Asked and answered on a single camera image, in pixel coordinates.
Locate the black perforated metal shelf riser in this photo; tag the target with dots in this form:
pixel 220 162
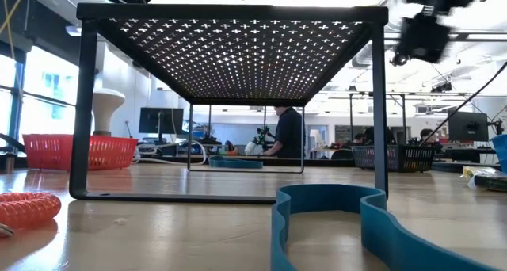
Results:
pixel 237 11

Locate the person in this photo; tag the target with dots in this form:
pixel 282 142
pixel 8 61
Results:
pixel 370 136
pixel 291 132
pixel 428 135

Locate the black computer monitor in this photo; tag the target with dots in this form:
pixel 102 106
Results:
pixel 160 120

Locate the red plastic basket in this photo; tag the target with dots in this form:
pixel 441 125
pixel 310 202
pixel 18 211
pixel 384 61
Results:
pixel 51 152

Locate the black green background robot arm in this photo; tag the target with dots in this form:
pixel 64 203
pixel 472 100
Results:
pixel 263 136

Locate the white mushroom table lamp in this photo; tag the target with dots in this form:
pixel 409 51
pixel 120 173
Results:
pixel 107 104

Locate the black plastic basket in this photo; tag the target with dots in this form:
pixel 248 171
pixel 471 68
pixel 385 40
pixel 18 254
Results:
pixel 404 158

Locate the red-orange spiral wrist coil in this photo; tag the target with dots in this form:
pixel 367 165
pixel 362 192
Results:
pixel 31 209

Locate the blue plastic basket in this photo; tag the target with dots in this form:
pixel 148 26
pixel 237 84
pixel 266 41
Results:
pixel 501 152

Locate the black aluminium table frame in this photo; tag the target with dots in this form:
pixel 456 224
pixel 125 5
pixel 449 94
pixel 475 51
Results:
pixel 277 162

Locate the black metal rig frame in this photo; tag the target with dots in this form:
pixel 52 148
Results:
pixel 351 112

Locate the black ceiling camera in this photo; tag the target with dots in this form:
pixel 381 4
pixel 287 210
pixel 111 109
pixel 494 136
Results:
pixel 443 87
pixel 398 60

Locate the small yellow crayon box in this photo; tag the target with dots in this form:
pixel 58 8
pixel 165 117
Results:
pixel 483 180

